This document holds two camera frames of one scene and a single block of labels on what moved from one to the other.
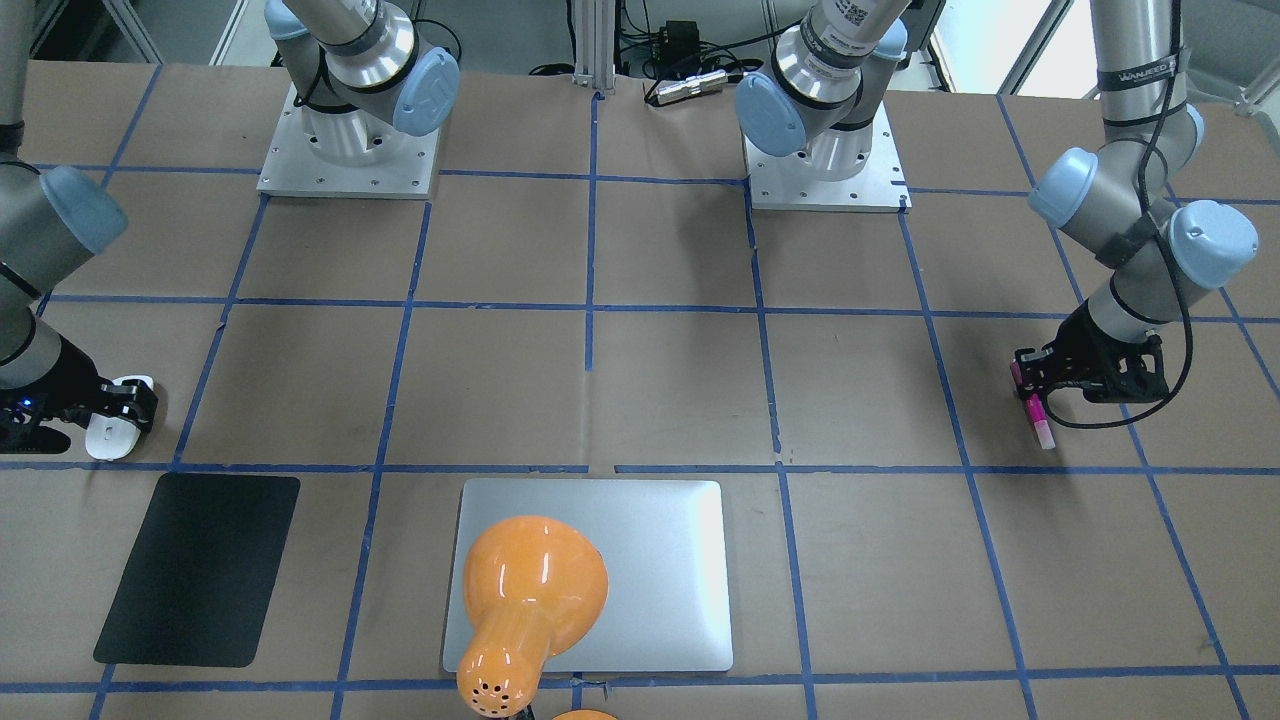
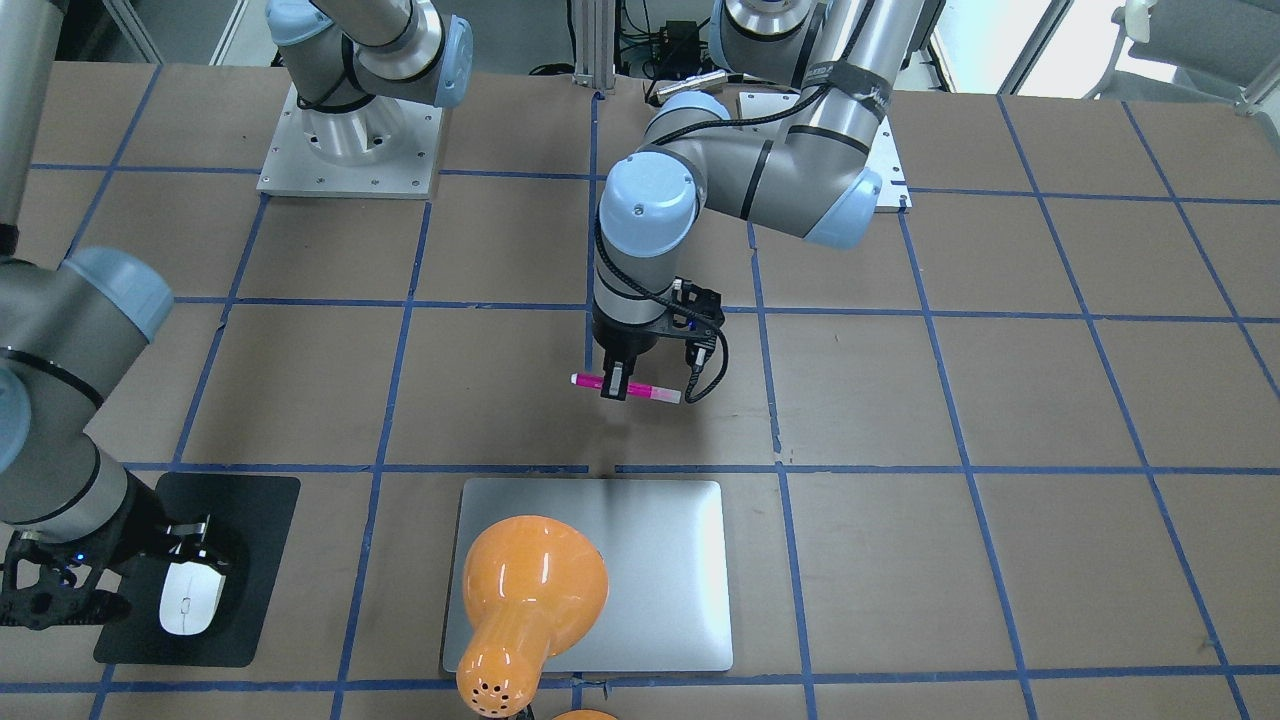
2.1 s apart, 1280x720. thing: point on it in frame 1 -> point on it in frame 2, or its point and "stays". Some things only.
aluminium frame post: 594,38 stays
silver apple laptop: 665,545 stays
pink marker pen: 1035,411 -> 664,394
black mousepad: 199,581 stays
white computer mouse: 110,437 -> 190,597
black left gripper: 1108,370 -> 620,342
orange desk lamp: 533,586 stays
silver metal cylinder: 693,85 stays
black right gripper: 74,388 -> 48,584
